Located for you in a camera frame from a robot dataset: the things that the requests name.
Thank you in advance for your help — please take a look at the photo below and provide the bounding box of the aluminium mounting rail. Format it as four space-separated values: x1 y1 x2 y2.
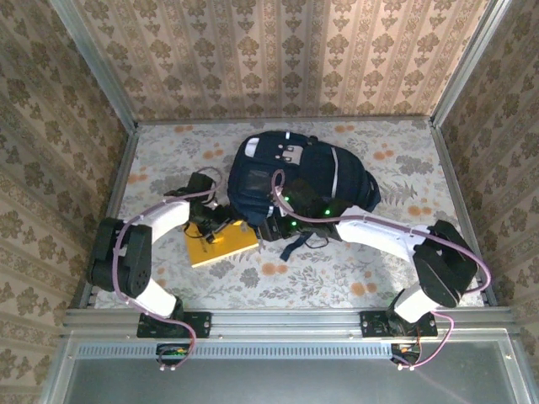
62 306 518 338

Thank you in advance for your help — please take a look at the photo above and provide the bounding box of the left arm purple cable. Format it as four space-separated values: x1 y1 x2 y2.
115 167 224 371

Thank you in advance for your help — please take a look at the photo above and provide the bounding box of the navy blue backpack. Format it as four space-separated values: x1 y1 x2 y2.
227 130 382 262

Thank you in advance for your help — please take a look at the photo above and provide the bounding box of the aluminium table side rail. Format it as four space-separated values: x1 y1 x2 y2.
77 124 140 309
429 120 499 307

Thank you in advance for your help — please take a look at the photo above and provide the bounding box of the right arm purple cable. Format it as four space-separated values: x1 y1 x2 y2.
271 168 493 372

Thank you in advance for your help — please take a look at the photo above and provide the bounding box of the aluminium corner post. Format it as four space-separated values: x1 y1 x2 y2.
429 0 515 127
48 0 140 132

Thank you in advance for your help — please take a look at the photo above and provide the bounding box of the slotted grey cable duct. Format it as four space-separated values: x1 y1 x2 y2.
77 343 395 359

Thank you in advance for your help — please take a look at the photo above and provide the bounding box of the yellow book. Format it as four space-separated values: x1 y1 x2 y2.
184 219 259 269

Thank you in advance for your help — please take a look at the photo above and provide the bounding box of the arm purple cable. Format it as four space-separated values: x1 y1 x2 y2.
271 168 493 372
115 167 224 371

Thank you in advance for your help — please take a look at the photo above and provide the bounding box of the aluminium table end rail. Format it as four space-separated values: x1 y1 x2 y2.
135 115 435 126

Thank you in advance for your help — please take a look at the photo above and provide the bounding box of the grey metal sheet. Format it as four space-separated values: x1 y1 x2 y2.
40 336 539 404

